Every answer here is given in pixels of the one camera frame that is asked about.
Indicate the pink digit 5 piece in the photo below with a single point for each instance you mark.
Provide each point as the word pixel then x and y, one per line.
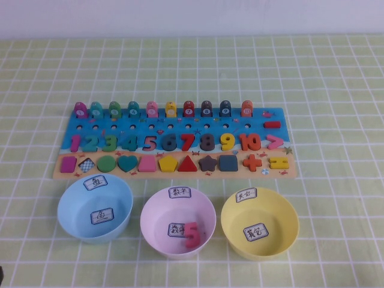
pixel 192 226

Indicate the red digit 7 piece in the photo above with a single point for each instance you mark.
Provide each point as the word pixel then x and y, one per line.
pixel 188 137

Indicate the red triangle piece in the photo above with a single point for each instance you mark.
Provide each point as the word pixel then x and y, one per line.
pixel 187 166

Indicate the brown star piece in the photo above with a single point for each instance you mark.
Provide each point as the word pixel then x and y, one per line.
pixel 207 163

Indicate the dark blue digit 6 piece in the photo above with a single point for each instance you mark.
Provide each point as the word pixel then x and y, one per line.
pixel 166 144

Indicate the blue beach puzzle board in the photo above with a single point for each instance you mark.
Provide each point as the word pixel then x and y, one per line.
pixel 216 132

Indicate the yellow pentagon piece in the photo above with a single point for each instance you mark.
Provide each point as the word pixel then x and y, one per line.
pixel 168 165

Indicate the yellow digit 9 piece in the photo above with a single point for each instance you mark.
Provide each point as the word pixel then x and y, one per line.
pixel 229 145

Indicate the dark blue square piece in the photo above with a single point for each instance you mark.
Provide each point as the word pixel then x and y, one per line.
pixel 228 163

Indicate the pink trapezoid piece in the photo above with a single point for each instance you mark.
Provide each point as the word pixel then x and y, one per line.
pixel 147 165

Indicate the orange number 10 piece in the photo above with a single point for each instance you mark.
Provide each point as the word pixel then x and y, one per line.
pixel 243 142

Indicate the dark teal digit 4 piece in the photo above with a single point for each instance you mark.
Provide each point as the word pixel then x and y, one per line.
pixel 131 144

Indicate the orange plus sign piece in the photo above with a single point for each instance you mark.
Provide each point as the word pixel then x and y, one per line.
pixel 252 162

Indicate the teal heart piece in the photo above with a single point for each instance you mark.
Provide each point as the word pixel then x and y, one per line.
pixel 127 163

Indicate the green digit 3 piece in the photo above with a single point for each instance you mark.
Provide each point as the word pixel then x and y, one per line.
pixel 111 143

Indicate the red minus sign piece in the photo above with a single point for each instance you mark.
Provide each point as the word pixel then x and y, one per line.
pixel 272 124

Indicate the pink labelled bowl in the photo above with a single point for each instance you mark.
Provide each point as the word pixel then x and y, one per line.
pixel 156 219

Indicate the pink greater-than sign piece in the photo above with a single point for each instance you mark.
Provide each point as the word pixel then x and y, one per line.
pixel 277 141

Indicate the yellow equals sign piece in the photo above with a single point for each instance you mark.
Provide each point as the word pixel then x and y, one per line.
pixel 279 160

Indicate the green circle piece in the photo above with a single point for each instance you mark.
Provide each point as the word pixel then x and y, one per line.
pixel 105 164

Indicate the teal digit 2 piece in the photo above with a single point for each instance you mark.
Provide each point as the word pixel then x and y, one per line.
pixel 90 149

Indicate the yellow labelled bowl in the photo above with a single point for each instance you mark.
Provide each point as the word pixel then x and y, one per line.
pixel 279 219

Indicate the magenta digit 1 piece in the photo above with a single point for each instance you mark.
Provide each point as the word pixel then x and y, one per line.
pixel 76 144

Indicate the magenta rectangle piece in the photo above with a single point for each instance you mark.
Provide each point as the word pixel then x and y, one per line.
pixel 67 165

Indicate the light blue labelled bowl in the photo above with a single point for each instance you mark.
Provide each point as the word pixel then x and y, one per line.
pixel 75 216

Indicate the red fish number 7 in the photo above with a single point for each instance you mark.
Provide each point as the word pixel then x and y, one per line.
pixel 188 111

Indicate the brown fish number 8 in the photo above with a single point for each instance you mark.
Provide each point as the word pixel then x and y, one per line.
pixel 206 111

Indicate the yellow fish number 6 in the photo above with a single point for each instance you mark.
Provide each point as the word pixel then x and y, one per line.
pixel 170 111

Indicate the dark blue fish number 9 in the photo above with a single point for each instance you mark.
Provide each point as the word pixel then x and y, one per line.
pixel 225 111

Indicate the pink fish number 5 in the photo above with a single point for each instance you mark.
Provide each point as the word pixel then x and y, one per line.
pixel 152 111

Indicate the orange fish number 10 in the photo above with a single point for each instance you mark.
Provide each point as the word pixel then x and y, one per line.
pixel 247 110

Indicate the dark teal fish number 4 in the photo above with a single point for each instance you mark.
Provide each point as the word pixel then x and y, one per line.
pixel 133 111

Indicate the green fish number 3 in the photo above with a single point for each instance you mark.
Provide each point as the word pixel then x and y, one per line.
pixel 114 111

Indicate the teal fish number 2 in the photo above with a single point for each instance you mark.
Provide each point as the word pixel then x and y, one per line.
pixel 96 111

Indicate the magenta fish number 1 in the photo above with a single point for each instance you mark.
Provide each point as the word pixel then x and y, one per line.
pixel 80 111

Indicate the green checked tablecloth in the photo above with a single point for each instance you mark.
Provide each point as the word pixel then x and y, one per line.
pixel 330 90

